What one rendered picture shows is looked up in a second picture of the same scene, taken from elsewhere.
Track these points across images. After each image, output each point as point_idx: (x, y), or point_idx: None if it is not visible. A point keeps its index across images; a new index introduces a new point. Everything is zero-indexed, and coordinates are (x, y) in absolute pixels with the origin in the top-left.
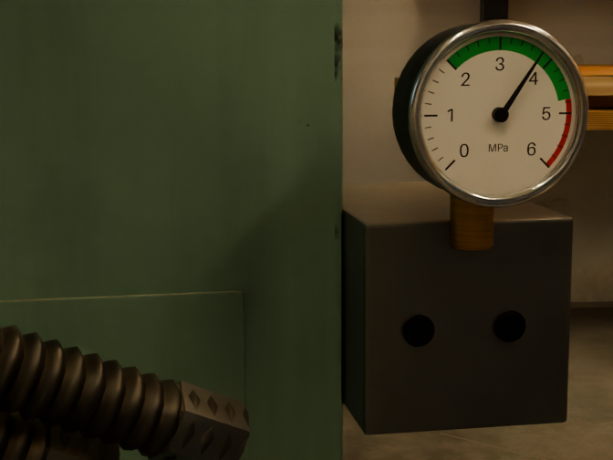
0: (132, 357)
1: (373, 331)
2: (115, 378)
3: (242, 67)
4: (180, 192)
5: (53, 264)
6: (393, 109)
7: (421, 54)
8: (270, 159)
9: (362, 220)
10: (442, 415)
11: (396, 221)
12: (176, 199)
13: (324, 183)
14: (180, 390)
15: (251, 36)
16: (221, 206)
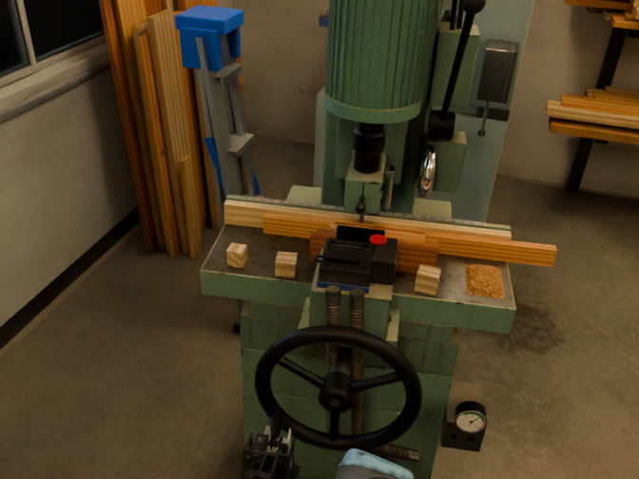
0: None
1: (445, 434)
2: (399, 452)
3: (431, 387)
4: None
5: (392, 406)
6: (455, 410)
7: (460, 407)
8: (434, 399)
9: (447, 418)
10: (455, 447)
11: (453, 421)
12: None
13: (443, 404)
14: (409, 451)
15: (434, 383)
16: (423, 404)
